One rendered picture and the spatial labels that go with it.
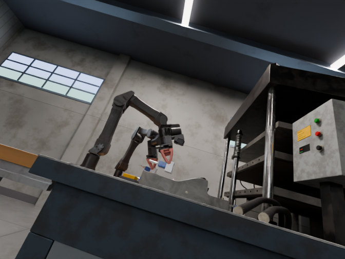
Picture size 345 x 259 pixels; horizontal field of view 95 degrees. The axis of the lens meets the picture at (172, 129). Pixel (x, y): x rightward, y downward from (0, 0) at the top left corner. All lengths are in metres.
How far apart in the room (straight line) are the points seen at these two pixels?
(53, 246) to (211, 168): 3.43
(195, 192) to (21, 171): 0.73
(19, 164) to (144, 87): 3.80
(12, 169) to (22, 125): 4.03
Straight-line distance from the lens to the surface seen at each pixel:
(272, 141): 1.30
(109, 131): 0.87
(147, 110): 0.91
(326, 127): 1.12
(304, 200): 1.38
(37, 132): 4.44
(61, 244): 0.39
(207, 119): 4.01
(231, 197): 1.90
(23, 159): 0.64
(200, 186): 0.95
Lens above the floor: 0.79
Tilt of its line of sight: 22 degrees up
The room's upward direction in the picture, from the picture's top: 17 degrees clockwise
